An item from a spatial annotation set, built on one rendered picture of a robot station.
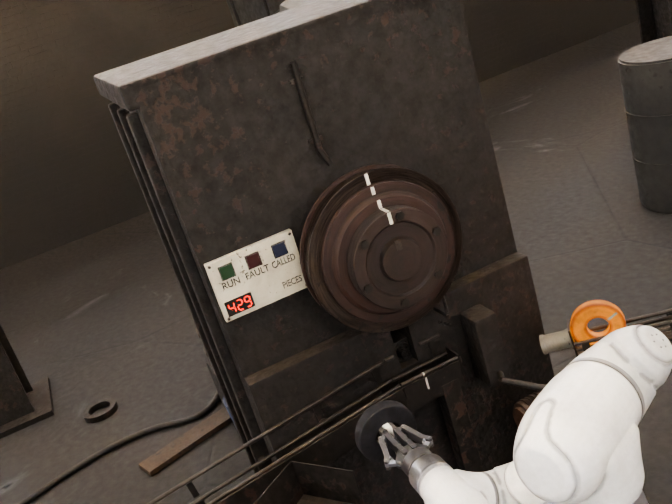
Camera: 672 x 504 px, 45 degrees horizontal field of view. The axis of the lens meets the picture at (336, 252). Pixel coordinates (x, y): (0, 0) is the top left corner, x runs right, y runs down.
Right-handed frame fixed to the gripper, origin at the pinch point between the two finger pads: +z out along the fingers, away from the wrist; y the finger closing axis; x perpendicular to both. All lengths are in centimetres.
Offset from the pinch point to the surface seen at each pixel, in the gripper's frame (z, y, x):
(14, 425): 277, -122, -95
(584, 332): 18, 72, -16
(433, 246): 28, 36, 25
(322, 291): 35.4, 4.8, 22.6
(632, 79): 193, 248, -16
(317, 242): 36, 8, 36
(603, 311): 14, 77, -10
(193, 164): 53, -14, 64
